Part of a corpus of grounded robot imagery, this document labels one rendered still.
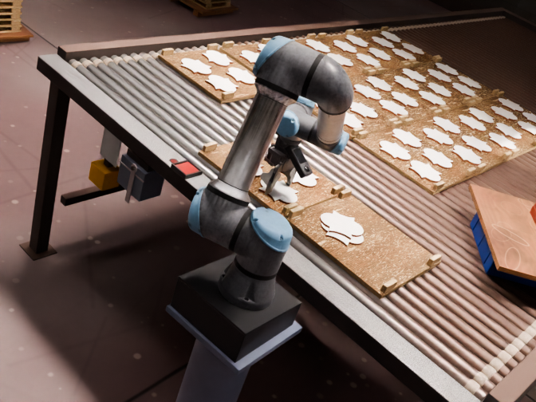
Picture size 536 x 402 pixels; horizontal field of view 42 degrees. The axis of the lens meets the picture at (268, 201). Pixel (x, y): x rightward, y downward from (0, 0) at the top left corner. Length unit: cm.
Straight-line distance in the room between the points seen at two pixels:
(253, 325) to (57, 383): 121
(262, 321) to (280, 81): 59
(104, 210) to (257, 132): 201
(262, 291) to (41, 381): 125
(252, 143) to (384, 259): 71
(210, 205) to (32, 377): 131
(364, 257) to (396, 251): 14
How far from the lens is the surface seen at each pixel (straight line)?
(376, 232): 233
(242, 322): 174
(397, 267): 222
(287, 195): 232
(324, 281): 206
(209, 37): 337
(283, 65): 170
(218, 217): 171
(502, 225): 251
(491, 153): 330
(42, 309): 305
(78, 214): 356
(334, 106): 174
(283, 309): 183
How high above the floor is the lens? 213
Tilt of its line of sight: 32 degrees down
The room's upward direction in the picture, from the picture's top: 19 degrees clockwise
